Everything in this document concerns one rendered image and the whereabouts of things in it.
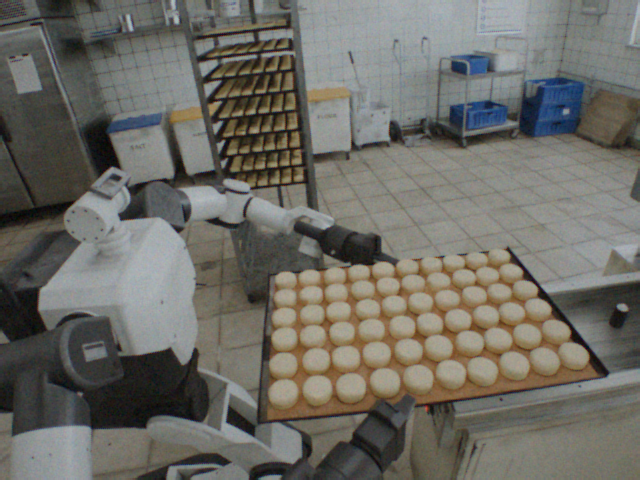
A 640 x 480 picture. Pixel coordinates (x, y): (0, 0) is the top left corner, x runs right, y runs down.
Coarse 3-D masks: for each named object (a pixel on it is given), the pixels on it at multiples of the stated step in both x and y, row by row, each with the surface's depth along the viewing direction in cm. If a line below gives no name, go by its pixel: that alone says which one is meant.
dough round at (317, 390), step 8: (312, 376) 66; (320, 376) 66; (304, 384) 65; (312, 384) 64; (320, 384) 64; (328, 384) 64; (304, 392) 63; (312, 392) 63; (320, 392) 63; (328, 392) 63; (312, 400) 62; (320, 400) 62; (328, 400) 63
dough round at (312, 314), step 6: (306, 306) 81; (312, 306) 81; (318, 306) 81; (300, 312) 80; (306, 312) 80; (312, 312) 79; (318, 312) 79; (306, 318) 78; (312, 318) 78; (318, 318) 78; (324, 318) 80; (306, 324) 79; (312, 324) 78; (318, 324) 79
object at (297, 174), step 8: (288, 168) 210; (296, 168) 209; (240, 176) 207; (248, 176) 207; (256, 176) 207; (264, 176) 203; (272, 176) 202; (280, 176) 206; (288, 176) 202; (296, 176) 199; (304, 176) 203; (248, 184) 196; (256, 184) 200; (264, 184) 197; (272, 184) 197
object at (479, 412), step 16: (576, 384) 71; (592, 384) 71; (608, 384) 70; (624, 384) 70; (480, 400) 71; (496, 400) 71; (512, 400) 70; (528, 400) 70; (544, 400) 70; (560, 400) 70; (576, 400) 71; (592, 400) 72; (608, 400) 72; (448, 416) 74; (464, 416) 70; (480, 416) 71; (496, 416) 71; (512, 416) 72; (528, 416) 72
